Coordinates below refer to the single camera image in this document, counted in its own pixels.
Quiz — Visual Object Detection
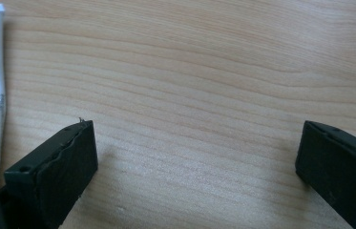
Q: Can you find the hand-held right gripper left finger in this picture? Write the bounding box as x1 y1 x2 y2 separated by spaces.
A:
3 119 99 229

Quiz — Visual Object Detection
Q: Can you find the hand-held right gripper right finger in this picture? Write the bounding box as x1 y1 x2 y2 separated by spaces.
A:
295 120 356 229

